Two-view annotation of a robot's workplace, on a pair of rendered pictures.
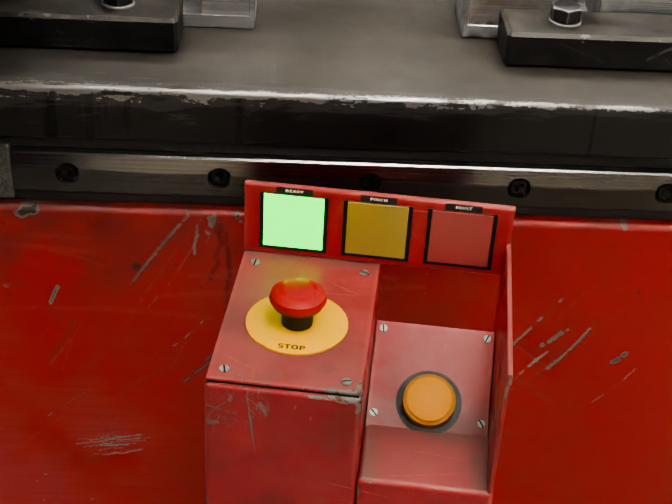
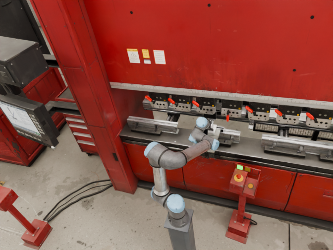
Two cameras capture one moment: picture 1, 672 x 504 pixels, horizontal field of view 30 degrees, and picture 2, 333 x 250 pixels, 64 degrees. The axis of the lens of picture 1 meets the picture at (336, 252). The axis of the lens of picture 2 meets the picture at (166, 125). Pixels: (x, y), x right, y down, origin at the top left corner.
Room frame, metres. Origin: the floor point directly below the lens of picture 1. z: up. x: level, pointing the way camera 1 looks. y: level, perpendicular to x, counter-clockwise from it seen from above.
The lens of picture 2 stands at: (-0.62, -0.13, 2.59)
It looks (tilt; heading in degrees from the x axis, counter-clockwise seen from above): 42 degrees down; 29
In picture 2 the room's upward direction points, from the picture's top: 10 degrees counter-clockwise
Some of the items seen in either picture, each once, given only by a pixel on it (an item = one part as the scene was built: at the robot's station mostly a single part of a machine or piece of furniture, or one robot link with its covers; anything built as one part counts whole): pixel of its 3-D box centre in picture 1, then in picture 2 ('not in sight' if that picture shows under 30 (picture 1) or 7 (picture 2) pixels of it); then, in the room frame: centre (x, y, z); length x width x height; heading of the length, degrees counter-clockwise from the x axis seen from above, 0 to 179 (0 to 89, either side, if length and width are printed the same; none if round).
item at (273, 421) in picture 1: (362, 355); (244, 180); (0.71, -0.02, 0.75); 0.20 x 0.16 x 0.18; 86
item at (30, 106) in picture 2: not in sight; (29, 117); (0.34, 1.53, 1.42); 0.45 x 0.12 x 0.36; 83
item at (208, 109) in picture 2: not in sight; (206, 102); (1.00, 0.36, 1.26); 0.15 x 0.09 x 0.17; 93
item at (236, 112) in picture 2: not in sight; (232, 105); (1.01, 0.16, 1.26); 0.15 x 0.09 x 0.17; 93
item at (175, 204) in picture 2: not in sight; (175, 205); (0.24, 0.37, 0.94); 0.13 x 0.12 x 0.14; 69
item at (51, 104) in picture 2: not in sight; (60, 113); (0.67, 1.62, 1.18); 0.40 x 0.24 x 0.07; 93
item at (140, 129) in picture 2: not in sight; (145, 130); (0.91, 0.93, 0.89); 0.30 x 0.05 x 0.03; 93
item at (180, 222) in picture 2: not in sight; (178, 214); (0.24, 0.37, 0.82); 0.15 x 0.15 x 0.10
